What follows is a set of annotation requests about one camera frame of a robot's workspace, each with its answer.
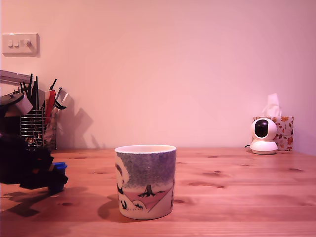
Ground white light switch plate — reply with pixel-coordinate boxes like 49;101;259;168
2;33;40;58

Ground white tissue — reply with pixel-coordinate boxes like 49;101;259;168
261;93;282;117

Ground small white round camera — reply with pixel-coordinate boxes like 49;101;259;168
250;118;279;156

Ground clear plastic packet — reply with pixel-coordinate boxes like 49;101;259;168
45;108;58;144

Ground grey metal wall rail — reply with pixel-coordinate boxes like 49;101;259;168
0;70;33;86

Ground wire utensil rack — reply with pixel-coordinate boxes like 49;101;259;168
19;110;58;151

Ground red utensil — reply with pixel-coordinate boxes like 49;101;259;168
45;90;58;124

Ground black spatula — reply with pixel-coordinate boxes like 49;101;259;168
33;76;40;111

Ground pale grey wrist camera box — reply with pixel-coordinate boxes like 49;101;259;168
0;93;34;116

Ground black and silver tongs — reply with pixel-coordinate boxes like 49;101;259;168
54;86;68;111

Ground blue coffee capsule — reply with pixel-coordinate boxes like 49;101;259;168
48;161;68;194

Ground tissue box with leaf print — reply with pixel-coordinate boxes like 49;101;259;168
253;116;295;152

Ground black utensil handle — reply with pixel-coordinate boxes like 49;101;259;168
27;73;34;99

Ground white mug with winter print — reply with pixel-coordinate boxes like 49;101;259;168
115;145;177;220

